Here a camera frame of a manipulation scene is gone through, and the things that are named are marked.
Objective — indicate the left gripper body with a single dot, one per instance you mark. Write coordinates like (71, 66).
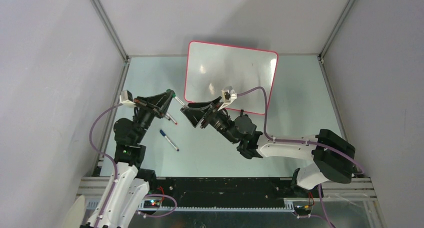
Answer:
(155, 109)

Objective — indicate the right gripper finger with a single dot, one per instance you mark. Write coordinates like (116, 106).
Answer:
(196, 116)
(204, 105)

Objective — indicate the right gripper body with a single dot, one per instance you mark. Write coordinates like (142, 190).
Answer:
(214, 115)

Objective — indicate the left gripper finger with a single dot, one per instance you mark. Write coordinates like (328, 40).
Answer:
(166, 95)
(163, 109)

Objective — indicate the pink framed whiteboard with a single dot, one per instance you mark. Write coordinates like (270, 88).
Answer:
(211, 67)

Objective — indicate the green marker cap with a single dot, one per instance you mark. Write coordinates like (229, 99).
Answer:
(173, 94)

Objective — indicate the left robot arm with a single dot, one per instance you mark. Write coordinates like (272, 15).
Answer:
(129, 183)

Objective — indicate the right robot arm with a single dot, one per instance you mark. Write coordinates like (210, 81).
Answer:
(331, 156)

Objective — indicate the red whiteboard marker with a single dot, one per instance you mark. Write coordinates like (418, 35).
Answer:
(169, 117)

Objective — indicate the blue whiteboard marker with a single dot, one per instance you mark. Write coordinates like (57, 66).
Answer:
(169, 140)

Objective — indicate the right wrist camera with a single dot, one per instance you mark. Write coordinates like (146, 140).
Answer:
(228, 94)

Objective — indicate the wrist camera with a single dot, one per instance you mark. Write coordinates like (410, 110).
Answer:
(126, 99)
(228, 94)

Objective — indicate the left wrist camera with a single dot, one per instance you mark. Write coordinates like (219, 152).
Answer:
(126, 99)

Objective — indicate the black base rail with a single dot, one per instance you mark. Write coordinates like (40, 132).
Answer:
(218, 192)

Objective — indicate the aluminium frame front rail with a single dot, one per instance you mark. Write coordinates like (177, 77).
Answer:
(360, 189)

